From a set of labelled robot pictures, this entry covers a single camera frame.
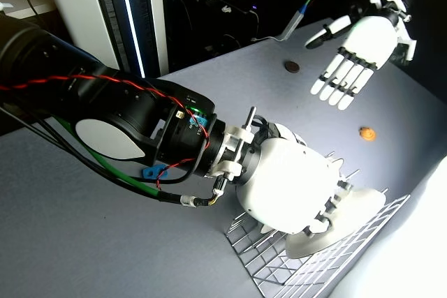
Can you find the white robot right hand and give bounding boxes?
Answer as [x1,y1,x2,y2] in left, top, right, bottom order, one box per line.
[234,122,353,239]

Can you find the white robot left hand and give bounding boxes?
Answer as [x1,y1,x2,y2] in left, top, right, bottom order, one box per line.
[305,14,399,111]

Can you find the small orange round toy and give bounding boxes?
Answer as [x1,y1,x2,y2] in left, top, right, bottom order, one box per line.
[358,126,377,142]

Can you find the blue block with two holes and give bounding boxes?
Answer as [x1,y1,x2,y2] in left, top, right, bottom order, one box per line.
[140,164,169,179]

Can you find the white tower with light strip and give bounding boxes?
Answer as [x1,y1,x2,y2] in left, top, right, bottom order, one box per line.
[37,0,170,79]

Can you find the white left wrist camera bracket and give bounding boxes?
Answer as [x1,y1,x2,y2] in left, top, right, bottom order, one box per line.
[369,0,418,61]

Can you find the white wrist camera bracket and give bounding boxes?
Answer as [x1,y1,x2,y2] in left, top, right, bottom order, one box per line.
[204,105,266,187]
[369,0,418,61]

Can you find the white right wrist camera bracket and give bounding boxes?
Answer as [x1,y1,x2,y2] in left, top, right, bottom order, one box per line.
[204,105,266,187]

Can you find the green cable with grey sleeve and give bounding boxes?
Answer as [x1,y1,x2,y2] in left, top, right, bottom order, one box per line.
[251,0,342,43]

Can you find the silver wire dish rack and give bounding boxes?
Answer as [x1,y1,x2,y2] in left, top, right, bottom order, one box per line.
[223,151,412,297]

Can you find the red twisted arm wire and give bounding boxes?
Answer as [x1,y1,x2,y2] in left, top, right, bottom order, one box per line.
[0,74,212,191]

